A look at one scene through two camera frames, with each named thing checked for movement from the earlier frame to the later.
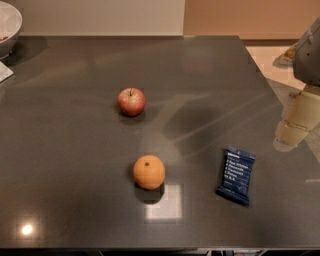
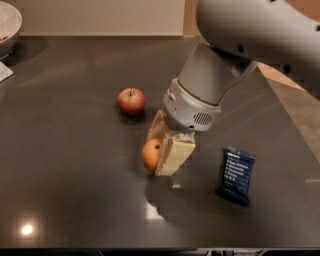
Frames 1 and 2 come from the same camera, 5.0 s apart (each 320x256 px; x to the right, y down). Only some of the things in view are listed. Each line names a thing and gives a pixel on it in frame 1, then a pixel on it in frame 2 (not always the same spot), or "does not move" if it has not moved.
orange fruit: [149, 172] -> [151, 153]
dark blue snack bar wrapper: [234, 181] does not move
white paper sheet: [5, 72] does not move
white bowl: [10, 27] does not move
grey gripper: [308, 58] -> [187, 111]
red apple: [131, 102] does not move
